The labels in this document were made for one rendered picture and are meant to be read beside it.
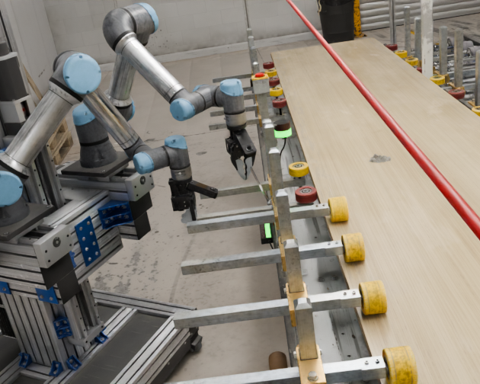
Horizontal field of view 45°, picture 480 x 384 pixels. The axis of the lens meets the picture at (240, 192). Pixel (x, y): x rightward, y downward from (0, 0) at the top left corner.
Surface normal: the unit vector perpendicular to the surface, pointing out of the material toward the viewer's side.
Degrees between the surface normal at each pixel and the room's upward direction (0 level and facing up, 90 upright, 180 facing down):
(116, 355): 0
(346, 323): 0
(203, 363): 0
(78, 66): 86
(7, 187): 95
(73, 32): 90
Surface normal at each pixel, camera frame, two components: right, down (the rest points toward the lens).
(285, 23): 0.07, 0.40
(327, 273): -0.14, -0.90
